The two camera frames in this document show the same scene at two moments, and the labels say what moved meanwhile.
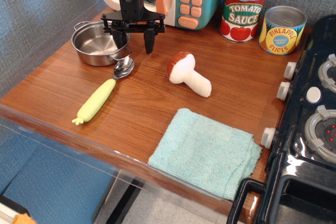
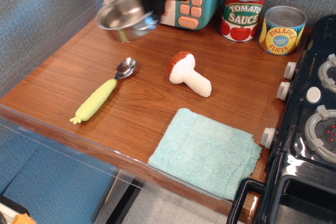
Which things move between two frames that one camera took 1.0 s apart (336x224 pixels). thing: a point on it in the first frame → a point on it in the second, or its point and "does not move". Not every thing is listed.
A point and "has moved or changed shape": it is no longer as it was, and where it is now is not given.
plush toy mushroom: (181, 70) does not move
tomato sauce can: (242, 10) does not move
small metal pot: (94, 46) has moved or changed shape
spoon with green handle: (100, 97) does not move
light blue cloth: (206, 153) does not move
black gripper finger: (149, 36) → (154, 3)
